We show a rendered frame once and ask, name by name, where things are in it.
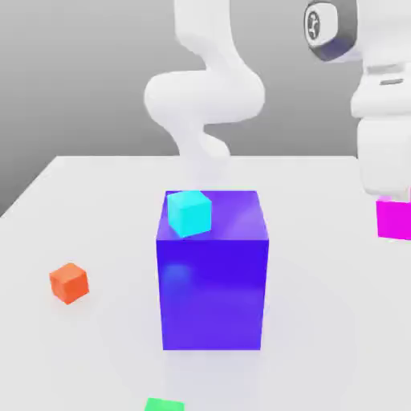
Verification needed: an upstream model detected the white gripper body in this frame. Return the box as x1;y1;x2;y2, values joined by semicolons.
349;83;411;198

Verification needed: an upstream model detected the small magenta cube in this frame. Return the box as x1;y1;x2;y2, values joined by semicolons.
376;197;411;241

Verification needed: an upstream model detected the small cyan cube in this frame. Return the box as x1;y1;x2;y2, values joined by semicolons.
166;189;213;239

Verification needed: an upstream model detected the small green cube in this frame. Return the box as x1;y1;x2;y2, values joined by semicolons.
144;397;186;411

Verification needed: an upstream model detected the small orange cube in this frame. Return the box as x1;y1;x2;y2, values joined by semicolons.
48;262;90;306

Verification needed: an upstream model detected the large blue box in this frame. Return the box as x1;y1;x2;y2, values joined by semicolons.
155;189;270;352

